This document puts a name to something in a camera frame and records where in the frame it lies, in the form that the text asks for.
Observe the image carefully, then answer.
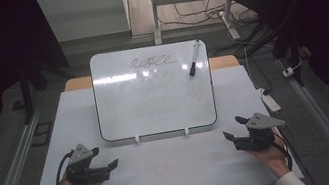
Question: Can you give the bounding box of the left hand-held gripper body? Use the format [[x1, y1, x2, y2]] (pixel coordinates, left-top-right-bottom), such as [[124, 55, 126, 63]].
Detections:
[[60, 139, 113, 185]]

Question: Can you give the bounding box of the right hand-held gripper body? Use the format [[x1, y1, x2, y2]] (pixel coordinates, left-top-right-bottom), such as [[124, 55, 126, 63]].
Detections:
[[228, 107, 290, 156]]

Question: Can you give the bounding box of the white magnetic whiteboard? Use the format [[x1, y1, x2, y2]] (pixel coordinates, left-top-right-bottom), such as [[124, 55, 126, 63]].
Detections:
[[86, 35, 220, 144]]

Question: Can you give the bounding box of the white marker with black cap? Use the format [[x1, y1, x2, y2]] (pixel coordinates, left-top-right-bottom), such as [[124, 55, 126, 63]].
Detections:
[[183, 39, 206, 78]]

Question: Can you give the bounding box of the person's right hand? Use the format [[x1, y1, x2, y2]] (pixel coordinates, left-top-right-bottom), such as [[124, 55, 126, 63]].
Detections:
[[246, 127, 293, 184]]

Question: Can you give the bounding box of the white power strip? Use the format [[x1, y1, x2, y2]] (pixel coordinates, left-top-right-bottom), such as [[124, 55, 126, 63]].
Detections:
[[256, 85, 282, 116]]

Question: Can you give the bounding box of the small white plug adapter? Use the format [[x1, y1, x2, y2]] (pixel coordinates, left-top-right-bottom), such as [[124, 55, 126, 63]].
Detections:
[[281, 65, 297, 79]]

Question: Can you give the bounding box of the black metal stand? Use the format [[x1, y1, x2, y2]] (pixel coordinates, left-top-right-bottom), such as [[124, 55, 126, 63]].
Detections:
[[3, 51, 83, 128], [231, 7, 318, 97]]

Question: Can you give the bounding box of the white cabinet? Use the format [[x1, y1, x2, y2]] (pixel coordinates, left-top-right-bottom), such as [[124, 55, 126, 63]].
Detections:
[[35, 0, 134, 47]]

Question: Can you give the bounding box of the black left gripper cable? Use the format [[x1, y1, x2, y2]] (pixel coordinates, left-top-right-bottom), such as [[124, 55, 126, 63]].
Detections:
[[47, 149, 81, 185]]

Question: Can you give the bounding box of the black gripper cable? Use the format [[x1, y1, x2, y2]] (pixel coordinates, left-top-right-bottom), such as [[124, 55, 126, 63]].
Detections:
[[269, 126, 295, 174], [47, 149, 81, 185]]

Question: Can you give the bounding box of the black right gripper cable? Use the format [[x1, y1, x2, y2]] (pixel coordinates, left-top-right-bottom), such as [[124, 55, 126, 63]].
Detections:
[[269, 126, 295, 174]]

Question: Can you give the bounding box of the black floor bracket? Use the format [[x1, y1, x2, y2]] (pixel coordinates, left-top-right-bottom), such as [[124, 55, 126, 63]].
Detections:
[[27, 120, 57, 148]]

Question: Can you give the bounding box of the tangle of black floor cables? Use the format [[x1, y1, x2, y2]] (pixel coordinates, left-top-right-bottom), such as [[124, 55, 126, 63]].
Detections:
[[155, 0, 260, 41]]

